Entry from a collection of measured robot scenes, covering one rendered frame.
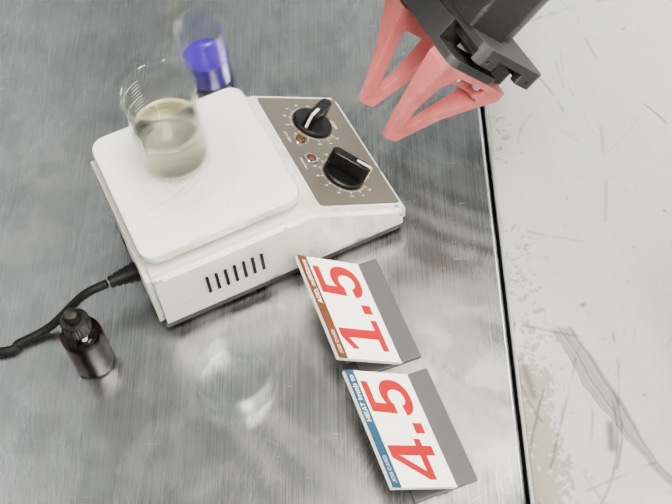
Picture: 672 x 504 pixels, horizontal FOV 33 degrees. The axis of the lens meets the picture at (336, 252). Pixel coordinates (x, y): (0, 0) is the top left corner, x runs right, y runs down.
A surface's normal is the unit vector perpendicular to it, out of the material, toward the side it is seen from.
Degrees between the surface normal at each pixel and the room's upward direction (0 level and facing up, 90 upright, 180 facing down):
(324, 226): 90
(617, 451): 0
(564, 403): 0
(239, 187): 0
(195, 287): 90
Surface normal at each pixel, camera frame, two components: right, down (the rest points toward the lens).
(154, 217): -0.07, -0.56
